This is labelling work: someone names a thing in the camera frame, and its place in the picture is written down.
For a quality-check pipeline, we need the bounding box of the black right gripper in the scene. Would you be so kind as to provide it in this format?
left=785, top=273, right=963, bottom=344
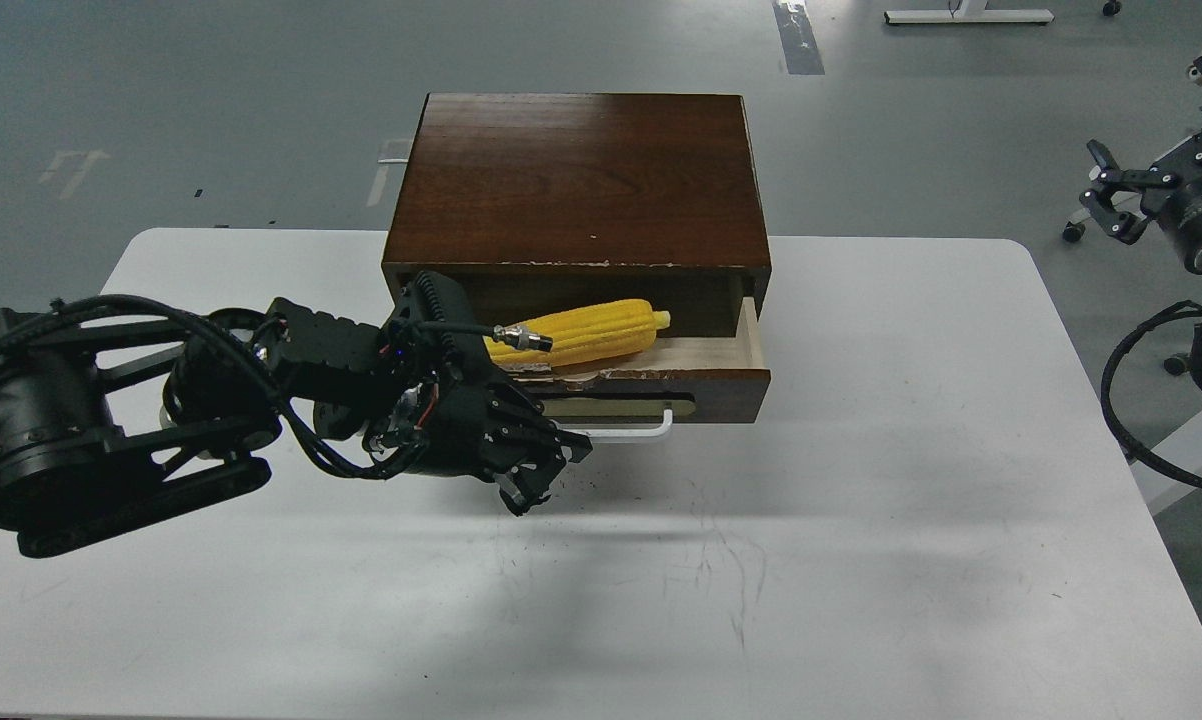
left=1078, top=56, right=1202, bottom=275

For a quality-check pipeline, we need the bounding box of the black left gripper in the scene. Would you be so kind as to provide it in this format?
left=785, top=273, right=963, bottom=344
left=261, top=272, right=593, bottom=516

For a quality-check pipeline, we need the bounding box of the yellow corn cob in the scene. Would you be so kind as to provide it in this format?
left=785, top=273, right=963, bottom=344
left=483, top=299, right=671, bottom=368

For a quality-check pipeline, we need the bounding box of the wooden drawer with white handle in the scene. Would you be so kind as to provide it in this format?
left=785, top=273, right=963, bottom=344
left=501, top=296, right=770, bottom=426

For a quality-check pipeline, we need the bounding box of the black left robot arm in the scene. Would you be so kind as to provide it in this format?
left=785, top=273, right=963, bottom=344
left=0, top=272, right=593, bottom=559

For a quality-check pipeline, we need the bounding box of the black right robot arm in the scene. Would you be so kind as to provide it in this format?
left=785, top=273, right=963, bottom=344
left=1078, top=55, right=1202, bottom=391

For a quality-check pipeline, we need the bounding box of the dark wooden drawer cabinet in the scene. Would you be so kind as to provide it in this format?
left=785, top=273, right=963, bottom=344
left=381, top=94, right=773, bottom=337

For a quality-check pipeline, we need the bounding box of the white stand base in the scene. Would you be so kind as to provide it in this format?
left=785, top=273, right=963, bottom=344
left=883, top=1, right=1055, bottom=26

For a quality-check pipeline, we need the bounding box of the grey floor tape strip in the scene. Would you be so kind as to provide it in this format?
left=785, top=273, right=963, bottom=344
left=770, top=1, right=826, bottom=77

